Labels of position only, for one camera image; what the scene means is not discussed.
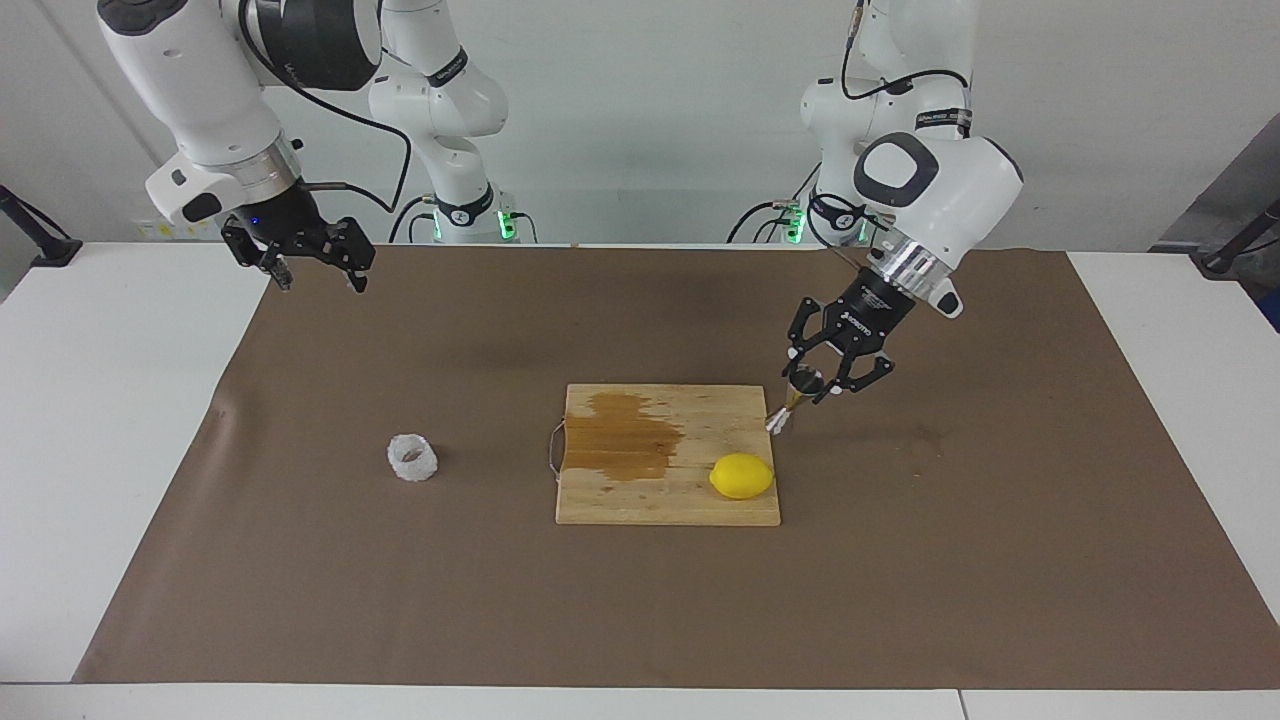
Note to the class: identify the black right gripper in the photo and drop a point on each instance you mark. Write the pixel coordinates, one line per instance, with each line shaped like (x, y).
(285, 230)

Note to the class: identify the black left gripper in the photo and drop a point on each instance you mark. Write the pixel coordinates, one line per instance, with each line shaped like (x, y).
(870, 312)

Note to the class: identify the steel cocktail jigger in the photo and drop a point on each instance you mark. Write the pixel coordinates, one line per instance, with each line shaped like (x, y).
(803, 382)

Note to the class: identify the clear textured plastic cup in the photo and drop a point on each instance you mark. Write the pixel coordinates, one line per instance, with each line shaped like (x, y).
(412, 460)

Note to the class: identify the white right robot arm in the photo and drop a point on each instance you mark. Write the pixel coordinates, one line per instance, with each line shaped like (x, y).
(200, 80)

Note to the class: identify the yellow lemon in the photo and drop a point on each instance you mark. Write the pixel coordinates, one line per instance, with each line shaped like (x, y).
(742, 476)

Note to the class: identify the wooden cutting board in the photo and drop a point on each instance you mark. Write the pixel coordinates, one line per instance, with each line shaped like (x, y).
(660, 495)

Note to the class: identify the brown paper table mat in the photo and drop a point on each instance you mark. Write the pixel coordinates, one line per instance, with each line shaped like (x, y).
(640, 600)

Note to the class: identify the dark grey panel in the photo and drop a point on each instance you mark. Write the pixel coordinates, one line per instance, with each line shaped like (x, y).
(1225, 190)

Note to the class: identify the white wall socket strip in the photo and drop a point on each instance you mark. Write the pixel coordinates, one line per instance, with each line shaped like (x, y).
(180, 230)

